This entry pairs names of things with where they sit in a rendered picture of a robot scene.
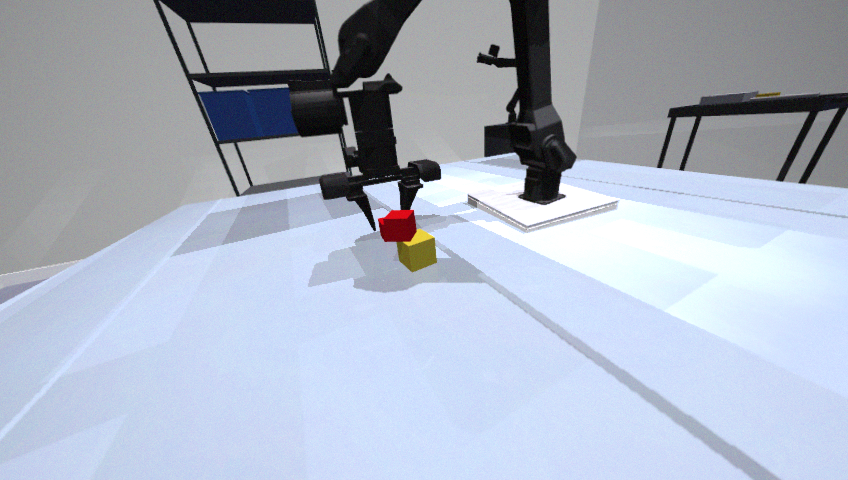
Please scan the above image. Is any yellow cube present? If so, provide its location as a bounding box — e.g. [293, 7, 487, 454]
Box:
[396, 229, 437, 272]

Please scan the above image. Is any red cube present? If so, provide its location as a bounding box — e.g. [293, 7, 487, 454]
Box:
[383, 210, 417, 242]
[378, 217, 387, 242]

